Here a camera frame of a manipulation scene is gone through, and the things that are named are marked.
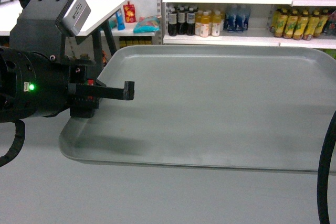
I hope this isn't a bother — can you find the dark oolong tea bottle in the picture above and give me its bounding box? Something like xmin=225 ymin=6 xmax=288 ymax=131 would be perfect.
xmin=186 ymin=7 xmax=195 ymax=36

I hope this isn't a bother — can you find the blue water bottle left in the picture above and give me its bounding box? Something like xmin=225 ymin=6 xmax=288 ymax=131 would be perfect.
xmin=226 ymin=4 xmax=238 ymax=33

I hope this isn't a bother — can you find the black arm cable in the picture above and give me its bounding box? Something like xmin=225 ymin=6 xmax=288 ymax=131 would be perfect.
xmin=317 ymin=110 xmax=336 ymax=224
xmin=0 ymin=119 xmax=26 ymax=167

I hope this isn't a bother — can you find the orange juice bottle right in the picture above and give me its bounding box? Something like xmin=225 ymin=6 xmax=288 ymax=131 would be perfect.
xmin=212 ymin=10 xmax=222 ymax=37

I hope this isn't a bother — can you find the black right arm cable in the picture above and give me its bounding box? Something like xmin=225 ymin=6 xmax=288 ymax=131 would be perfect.
xmin=317 ymin=110 xmax=336 ymax=224

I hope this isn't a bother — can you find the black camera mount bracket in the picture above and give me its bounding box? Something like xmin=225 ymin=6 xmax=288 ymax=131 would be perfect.
xmin=9 ymin=0 xmax=75 ymax=64

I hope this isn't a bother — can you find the teal snack bag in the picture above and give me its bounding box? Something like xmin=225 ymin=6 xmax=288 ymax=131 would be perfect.
xmin=133 ymin=16 xmax=161 ymax=34

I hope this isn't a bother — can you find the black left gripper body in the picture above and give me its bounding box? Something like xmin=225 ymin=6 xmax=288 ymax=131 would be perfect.
xmin=15 ymin=51 xmax=101 ymax=119

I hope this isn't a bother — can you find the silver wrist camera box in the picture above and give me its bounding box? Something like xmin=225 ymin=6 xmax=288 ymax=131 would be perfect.
xmin=60 ymin=0 xmax=91 ymax=37

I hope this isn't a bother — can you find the dark tea bottle middle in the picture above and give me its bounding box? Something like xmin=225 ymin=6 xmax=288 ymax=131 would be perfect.
xmin=177 ymin=7 xmax=187 ymax=35

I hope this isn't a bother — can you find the grey silver tray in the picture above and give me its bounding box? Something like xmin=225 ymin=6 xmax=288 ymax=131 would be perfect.
xmin=59 ymin=46 xmax=335 ymax=172

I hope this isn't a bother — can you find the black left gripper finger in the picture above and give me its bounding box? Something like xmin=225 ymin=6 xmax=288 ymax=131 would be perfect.
xmin=68 ymin=81 xmax=135 ymax=101
xmin=67 ymin=95 xmax=99 ymax=119

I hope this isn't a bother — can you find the white checkout table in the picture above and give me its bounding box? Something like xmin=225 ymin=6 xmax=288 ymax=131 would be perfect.
xmin=1 ymin=0 xmax=127 ymax=37

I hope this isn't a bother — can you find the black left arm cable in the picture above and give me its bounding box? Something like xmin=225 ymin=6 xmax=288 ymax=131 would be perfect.
xmin=0 ymin=119 xmax=26 ymax=167

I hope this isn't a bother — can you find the blue water bottle right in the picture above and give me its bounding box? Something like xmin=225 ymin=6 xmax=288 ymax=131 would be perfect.
xmin=235 ymin=4 xmax=250 ymax=33

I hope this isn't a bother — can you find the black table leg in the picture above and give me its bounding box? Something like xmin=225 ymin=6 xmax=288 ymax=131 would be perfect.
xmin=91 ymin=19 xmax=117 ymax=71

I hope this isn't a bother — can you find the blue water bottle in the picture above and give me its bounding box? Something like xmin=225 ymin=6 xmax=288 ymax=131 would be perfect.
xmin=235 ymin=4 xmax=250 ymax=33
xmin=226 ymin=4 xmax=238 ymax=33

